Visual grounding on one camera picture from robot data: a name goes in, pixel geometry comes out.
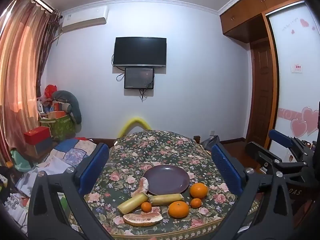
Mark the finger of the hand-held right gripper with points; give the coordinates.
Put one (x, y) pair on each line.
(280, 136)
(260, 152)

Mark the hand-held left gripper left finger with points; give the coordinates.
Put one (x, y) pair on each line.
(93, 170)

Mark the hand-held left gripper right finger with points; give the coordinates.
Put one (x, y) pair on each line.
(226, 170)

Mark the large orange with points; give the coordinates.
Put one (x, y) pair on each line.
(178, 209)
(198, 190)

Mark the small orange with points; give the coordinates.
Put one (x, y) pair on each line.
(195, 202)
(146, 206)

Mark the sugarcane piece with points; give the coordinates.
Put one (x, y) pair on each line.
(166, 198)
(132, 202)

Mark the purple plate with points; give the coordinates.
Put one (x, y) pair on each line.
(166, 180)

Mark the pomelo segment with yellow rind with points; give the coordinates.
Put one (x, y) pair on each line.
(142, 219)

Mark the patchwork quilt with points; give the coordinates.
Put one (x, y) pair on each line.
(72, 152)

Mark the white wardrobe door with hearts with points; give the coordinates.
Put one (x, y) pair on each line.
(292, 92)

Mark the brown wooden door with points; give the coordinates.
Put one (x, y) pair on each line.
(261, 92)

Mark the green storage bag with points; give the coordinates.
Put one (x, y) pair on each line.
(62, 128)

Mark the peeled white pomelo segment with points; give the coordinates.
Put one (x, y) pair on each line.
(142, 191)

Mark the orange box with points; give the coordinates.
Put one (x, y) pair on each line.
(58, 115)

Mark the red box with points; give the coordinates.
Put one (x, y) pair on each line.
(37, 135)

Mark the floral blanket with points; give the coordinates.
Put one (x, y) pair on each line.
(160, 150)

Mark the grey pillow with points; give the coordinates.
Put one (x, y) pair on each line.
(72, 102)

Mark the light green plastic container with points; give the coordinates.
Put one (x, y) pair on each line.
(21, 161)

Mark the red bag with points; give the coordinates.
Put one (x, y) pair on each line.
(50, 90)

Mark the pink curtain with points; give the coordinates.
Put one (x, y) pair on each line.
(20, 67)

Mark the wooden overhead cabinet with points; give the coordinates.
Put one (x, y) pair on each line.
(250, 7)

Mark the white air conditioner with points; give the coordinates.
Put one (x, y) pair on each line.
(85, 18)

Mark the white wall socket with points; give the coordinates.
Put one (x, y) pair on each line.
(212, 132)

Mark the small black wall monitor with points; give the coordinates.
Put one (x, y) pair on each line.
(139, 78)

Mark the black wall television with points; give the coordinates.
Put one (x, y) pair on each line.
(140, 51)

